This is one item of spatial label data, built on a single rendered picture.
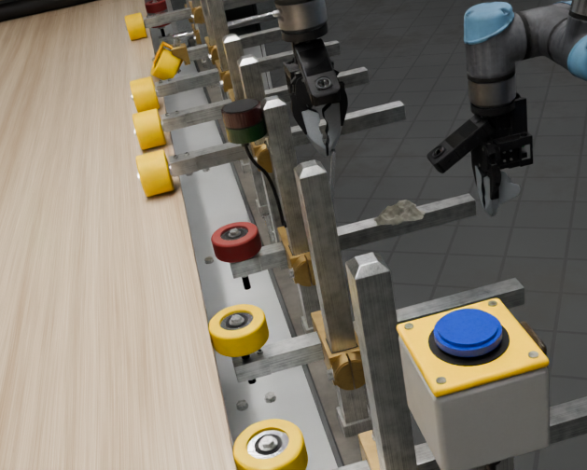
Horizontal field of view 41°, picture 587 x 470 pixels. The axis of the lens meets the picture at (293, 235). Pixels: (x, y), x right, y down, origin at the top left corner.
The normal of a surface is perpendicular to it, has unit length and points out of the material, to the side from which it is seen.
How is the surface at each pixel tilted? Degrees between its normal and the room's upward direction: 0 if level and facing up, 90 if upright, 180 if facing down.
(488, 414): 90
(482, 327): 0
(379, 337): 90
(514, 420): 90
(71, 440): 0
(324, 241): 90
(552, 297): 0
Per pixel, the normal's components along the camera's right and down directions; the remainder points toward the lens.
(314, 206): 0.20, 0.45
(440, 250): -0.18, -0.86
